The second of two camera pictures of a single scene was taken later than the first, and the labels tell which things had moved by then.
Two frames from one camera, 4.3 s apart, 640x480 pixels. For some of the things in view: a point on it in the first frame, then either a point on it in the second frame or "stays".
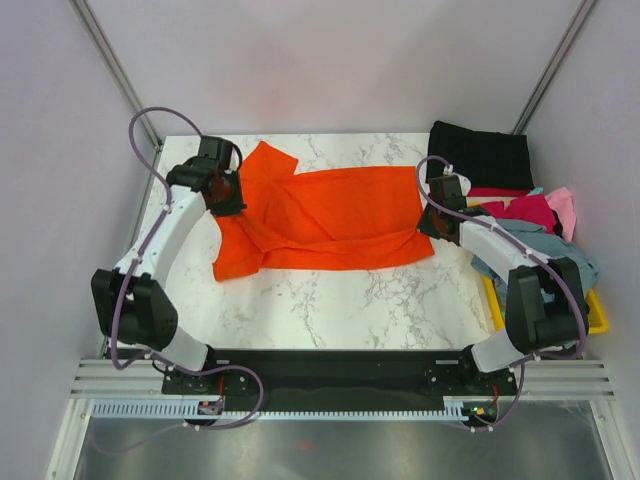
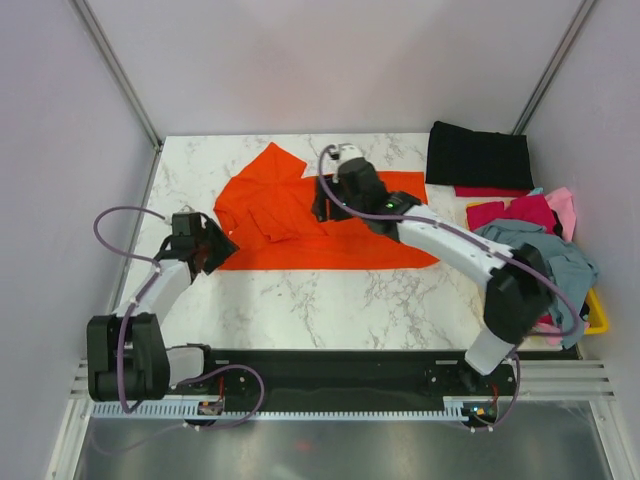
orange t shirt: x=320 y=219 stays
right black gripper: x=424 y=226 to x=320 y=208
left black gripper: x=236 y=206 to x=224 y=247
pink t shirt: x=561 y=201 stays
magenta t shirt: x=533 y=208 stays
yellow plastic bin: x=598 y=319 stays
